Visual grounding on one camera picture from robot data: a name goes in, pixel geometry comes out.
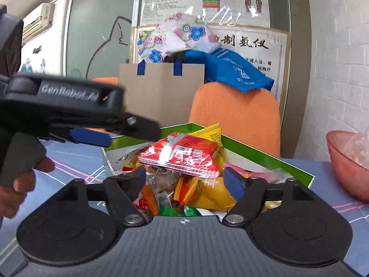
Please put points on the orange snack bag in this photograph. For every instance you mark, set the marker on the orange snack bag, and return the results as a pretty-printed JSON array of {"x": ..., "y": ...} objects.
[{"x": 202, "y": 193}]

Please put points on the floral cloth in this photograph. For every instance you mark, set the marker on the floral cloth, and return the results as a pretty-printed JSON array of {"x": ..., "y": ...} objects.
[{"x": 177, "y": 33}]

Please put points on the left orange chair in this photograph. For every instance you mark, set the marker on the left orange chair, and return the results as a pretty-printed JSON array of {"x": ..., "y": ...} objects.
[{"x": 114, "y": 81}]

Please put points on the yellow chip bag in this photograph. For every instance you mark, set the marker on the yellow chip bag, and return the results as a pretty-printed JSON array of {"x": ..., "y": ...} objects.
[{"x": 214, "y": 133}]

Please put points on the brown paper bag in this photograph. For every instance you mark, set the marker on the brown paper bag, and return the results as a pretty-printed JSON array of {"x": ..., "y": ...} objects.
[{"x": 161, "y": 91}]

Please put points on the pink nut packet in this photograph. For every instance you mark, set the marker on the pink nut packet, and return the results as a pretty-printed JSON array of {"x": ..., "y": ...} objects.
[{"x": 275, "y": 176}]

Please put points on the wall air conditioner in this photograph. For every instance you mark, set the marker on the wall air conditioner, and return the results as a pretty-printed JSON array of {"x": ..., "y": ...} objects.
[{"x": 37, "y": 21}]

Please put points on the red bowl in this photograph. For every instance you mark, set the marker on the red bowl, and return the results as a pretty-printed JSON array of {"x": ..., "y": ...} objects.
[{"x": 352, "y": 176}]

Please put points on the orange chair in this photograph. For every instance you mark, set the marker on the orange chair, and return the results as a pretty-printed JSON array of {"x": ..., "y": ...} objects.
[
  {"x": 252, "y": 118},
  {"x": 114, "y": 81}
]

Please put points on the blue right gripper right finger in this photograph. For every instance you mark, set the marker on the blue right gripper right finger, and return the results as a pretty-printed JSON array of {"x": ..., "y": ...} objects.
[{"x": 234, "y": 183}]

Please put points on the blue plastic bag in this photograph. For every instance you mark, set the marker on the blue plastic bag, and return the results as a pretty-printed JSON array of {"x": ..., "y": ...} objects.
[{"x": 228, "y": 67}]

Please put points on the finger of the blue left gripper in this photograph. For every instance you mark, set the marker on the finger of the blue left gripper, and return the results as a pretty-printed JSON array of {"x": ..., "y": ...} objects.
[{"x": 90, "y": 137}]

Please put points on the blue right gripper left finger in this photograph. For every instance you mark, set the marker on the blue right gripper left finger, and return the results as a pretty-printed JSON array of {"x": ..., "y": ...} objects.
[{"x": 136, "y": 181}]

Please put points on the person's left hand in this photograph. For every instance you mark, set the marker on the person's left hand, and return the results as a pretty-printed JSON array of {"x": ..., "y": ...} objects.
[{"x": 12, "y": 198}]

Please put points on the clear cookie packet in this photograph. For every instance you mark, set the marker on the clear cookie packet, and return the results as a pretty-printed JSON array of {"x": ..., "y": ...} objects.
[{"x": 163, "y": 183}]

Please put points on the right orange chair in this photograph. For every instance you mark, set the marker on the right orange chair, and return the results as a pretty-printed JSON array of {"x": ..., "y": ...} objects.
[{"x": 252, "y": 118}]

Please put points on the green cardboard box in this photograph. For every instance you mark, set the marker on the green cardboard box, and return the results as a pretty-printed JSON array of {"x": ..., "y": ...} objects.
[{"x": 236, "y": 153}]

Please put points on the red snack packet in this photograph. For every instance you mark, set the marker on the red snack packet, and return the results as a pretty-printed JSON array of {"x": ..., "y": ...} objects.
[{"x": 183, "y": 153}]

